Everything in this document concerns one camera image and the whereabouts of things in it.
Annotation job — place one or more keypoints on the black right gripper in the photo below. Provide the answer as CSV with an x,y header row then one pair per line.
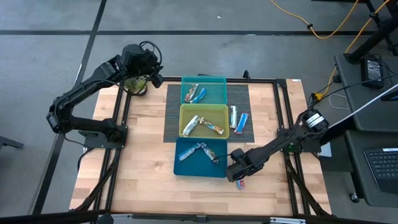
x,y
244,165

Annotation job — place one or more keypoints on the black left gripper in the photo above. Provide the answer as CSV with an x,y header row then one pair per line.
x,y
138,59

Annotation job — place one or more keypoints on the pale blue red granola bar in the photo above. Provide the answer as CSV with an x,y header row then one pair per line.
x,y
240,185

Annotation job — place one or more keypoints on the red white granola bar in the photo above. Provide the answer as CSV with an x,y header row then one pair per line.
x,y
190,93

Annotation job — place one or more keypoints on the multicolour granola bar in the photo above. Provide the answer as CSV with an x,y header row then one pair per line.
x,y
210,153

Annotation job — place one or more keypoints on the silver white granola bar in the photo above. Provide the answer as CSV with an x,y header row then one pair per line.
x,y
190,126

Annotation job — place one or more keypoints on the light blue granola bar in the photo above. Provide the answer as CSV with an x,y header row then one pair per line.
x,y
188,153

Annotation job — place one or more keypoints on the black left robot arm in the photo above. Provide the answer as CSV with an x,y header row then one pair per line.
x,y
90,81

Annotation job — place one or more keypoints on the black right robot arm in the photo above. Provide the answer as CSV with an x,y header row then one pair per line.
x,y
280,143

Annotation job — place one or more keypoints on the blue red-ended granola bar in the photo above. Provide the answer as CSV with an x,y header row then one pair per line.
x,y
241,123

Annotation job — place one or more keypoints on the white green granola bar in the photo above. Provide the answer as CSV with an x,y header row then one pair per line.
x,y
233,116

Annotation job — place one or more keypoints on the green plant in black pot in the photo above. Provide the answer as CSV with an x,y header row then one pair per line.
x,y
136,84

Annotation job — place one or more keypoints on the dark grey ribbed mat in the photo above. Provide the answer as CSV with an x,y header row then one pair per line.
x,y
171,124

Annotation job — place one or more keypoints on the dark blue plastic bin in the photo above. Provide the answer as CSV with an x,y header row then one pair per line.
x,y
196,169

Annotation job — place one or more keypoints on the teal plastic bin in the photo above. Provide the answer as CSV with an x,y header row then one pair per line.
x,y
214,93

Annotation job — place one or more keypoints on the yellow-green plastic bin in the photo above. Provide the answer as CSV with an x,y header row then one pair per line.
x,y
214,113

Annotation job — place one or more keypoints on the white paper sheet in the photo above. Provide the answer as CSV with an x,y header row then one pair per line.
x,y
326,150

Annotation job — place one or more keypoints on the dark grey side desk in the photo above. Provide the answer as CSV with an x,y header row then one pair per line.
x,y
357,174
354,118

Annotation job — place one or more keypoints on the black caster wheel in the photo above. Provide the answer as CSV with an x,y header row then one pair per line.
x,y
353,197

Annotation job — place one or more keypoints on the white rod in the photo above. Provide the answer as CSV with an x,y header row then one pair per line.
x,y
367,104

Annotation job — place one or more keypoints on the black keyboard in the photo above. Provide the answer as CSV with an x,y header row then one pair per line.
x,y
384,169

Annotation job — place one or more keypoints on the black power adapter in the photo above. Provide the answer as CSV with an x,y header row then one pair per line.
x,y
372,71

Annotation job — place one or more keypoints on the grey furniture leg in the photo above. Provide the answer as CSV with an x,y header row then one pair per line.
x,y
11,143

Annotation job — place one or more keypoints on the black stand leg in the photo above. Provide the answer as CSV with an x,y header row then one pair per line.
x,y
373,40

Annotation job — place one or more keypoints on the black aluminium table frame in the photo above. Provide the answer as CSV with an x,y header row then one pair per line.
x,y
119,112

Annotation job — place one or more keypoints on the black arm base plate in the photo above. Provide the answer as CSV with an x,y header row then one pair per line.
x,y
93,140
306,146

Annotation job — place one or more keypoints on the silver metal bracket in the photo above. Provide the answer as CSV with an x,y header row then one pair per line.
x,y
287,220

